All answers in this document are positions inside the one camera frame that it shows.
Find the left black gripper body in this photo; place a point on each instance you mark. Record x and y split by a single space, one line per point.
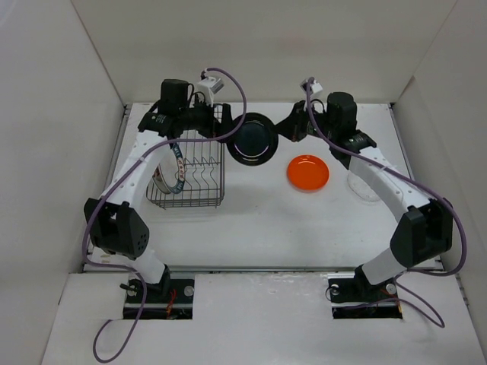
202 120

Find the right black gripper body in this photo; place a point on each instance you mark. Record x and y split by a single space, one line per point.
307 127

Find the black plate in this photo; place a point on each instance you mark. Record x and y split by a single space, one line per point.
255 142

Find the white plate dark rim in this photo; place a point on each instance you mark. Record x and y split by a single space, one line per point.
181 170

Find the white plate red characters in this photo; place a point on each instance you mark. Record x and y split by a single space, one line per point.
159 181

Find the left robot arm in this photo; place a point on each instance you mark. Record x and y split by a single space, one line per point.
113 222

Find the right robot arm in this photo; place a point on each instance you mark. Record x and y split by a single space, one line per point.
424 223

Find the orange plate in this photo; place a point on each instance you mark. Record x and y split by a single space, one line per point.
307 173

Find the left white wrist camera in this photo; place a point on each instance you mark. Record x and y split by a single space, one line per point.
208 87

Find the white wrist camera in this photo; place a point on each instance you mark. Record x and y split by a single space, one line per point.
208 87
312 87

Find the grey wire dish rack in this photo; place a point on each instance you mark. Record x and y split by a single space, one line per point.
204 186

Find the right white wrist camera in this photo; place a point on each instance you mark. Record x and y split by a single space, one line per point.
312 87

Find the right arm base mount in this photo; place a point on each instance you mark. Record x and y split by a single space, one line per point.
352 301

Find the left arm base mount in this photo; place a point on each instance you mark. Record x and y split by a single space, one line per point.
175 303

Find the aluminium rail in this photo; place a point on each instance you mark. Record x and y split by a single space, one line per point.
435 265

